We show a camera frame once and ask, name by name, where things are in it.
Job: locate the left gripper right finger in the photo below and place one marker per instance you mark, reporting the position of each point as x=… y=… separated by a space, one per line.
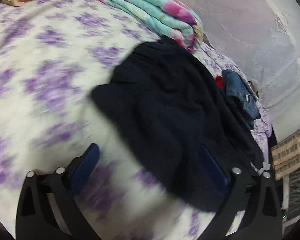
x=251 y=208

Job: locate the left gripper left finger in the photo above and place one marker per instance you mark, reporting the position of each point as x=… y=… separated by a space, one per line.
x=35 y=218

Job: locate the dark navy sweatpants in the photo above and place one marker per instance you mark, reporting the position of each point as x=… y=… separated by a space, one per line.
x=178 y=124

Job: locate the beige brick pattern curtain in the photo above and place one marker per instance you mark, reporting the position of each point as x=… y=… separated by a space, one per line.
x=286 y=155

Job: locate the folded blue denim jeans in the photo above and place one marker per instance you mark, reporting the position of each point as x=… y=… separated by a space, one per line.
x=243 y=97

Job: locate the folded red garment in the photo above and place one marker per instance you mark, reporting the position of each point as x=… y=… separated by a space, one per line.
x=219 y=81

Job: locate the purple floral bed sheet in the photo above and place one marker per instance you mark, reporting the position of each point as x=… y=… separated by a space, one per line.
x=52 y=53

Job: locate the folded teal pink floral blanket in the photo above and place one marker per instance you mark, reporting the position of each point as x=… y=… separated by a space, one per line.
x=169 y=18

